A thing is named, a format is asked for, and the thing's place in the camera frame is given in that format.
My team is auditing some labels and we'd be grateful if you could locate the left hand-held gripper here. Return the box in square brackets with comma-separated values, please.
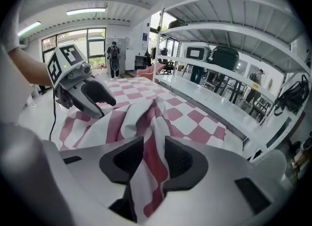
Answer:
[46, 43, 117, 120]

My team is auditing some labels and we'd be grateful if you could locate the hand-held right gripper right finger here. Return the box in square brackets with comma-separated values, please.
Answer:
[162, 135, 210, 198]

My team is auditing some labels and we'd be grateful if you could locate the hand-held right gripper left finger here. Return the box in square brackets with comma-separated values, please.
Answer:
[98, 136, 145, 223]

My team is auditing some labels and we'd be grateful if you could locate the pink white checkered cloth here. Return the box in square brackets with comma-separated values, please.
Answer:
[58, 77, 227, 224]

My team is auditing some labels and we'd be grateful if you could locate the large black-framed window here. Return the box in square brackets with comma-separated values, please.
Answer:
[40, 27, 107, 70]
[148, 12, 181, 58]

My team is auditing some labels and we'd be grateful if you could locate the pink armchair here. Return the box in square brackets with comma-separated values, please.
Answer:
[136, 62, 167, 79]

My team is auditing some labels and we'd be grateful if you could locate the white metal shelf rack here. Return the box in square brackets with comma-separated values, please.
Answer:
[153, 0, 312, 163]

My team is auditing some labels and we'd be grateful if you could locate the grey-green shell chair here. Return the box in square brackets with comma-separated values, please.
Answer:
[254, 149, 289, 187]

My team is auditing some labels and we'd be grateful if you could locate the ceiling tube light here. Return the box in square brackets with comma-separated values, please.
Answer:
[18, 20, 42, 38]
[65, 7, 107, 17]

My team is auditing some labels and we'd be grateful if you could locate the wooden chair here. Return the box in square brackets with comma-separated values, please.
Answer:
[248, 95, 272, 124]

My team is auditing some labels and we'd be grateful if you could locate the person's white T-shirt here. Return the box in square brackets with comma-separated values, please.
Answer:
[0, 20, 34, 123]

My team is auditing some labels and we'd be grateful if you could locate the white case with dark window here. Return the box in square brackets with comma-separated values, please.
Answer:
[182, 43, 212, 63]

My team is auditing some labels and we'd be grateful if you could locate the dark green suitcase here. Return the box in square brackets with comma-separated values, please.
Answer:
[210, 45, 240, 72]

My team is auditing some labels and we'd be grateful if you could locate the dark duffel bag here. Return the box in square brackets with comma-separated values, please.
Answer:
[167, 19, 188, 29]

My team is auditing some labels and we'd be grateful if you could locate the black backpack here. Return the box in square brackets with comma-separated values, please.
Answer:
[273, 74, 311, 116]

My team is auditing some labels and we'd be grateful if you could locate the black cable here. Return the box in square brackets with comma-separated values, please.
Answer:
[48, 89, 58, 142]

